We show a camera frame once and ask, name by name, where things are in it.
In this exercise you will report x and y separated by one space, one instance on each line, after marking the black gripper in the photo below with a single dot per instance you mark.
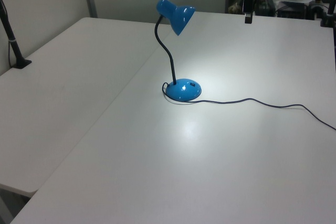
247 2

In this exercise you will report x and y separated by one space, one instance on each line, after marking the blue desk lamp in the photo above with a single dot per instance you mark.
181 16

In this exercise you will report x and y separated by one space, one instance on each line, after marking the black camera stand pole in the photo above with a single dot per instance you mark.
329 9
11 40

